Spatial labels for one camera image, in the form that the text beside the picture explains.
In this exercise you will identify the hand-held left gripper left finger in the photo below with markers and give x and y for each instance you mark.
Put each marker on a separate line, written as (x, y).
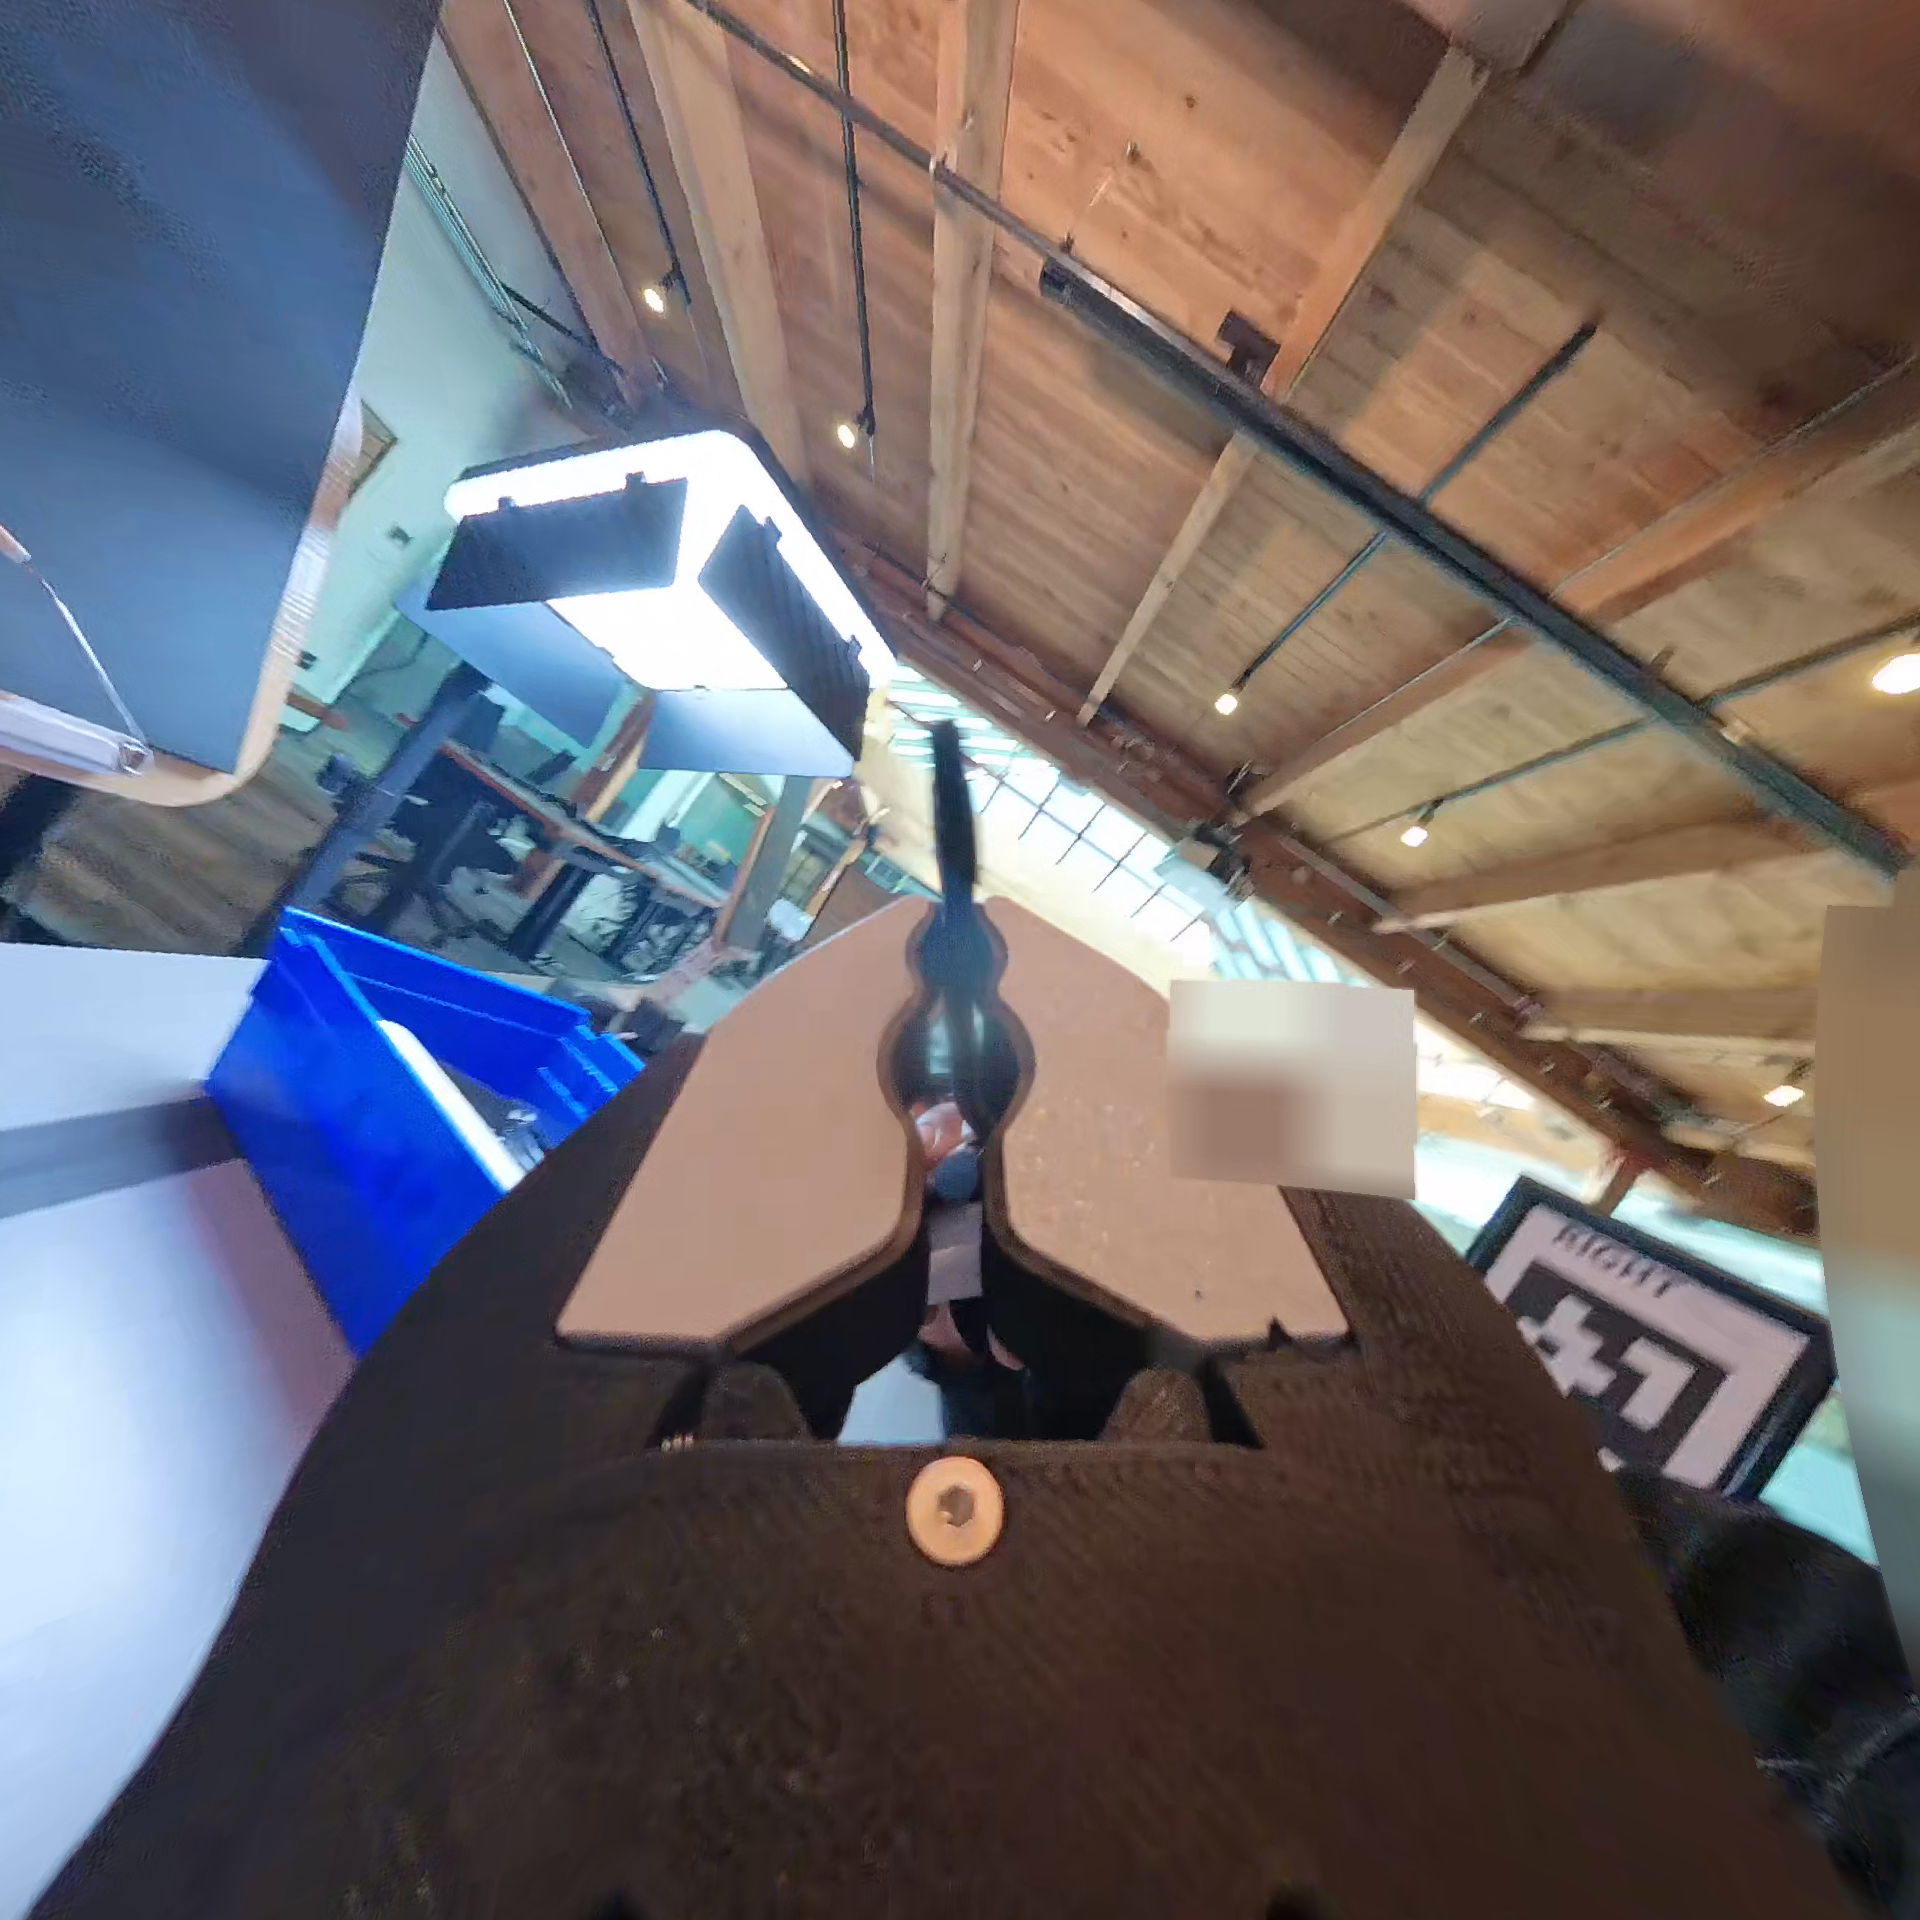
(750, 1184)

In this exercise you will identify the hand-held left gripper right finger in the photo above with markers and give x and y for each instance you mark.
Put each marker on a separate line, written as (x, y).
(1155, 1184)

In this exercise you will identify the blue plastic bin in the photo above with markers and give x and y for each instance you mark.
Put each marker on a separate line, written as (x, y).
(344, 1141)

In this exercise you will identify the person's left hand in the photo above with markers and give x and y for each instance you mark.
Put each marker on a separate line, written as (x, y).
(944, 1132)

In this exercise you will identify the white cylindrical bottle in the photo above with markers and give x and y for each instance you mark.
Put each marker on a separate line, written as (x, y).
(450, 1095)

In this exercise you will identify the wooden office desk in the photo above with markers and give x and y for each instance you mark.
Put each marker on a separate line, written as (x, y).
(600, 863)

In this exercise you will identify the framed marker sign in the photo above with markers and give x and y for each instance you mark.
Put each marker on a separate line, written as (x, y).
(1665, 1350)

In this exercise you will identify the studio light panel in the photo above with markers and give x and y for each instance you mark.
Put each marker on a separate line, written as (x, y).
(630, 600)

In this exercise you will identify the wooden-rimmed black board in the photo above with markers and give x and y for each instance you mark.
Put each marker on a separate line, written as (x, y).
(180, 374)

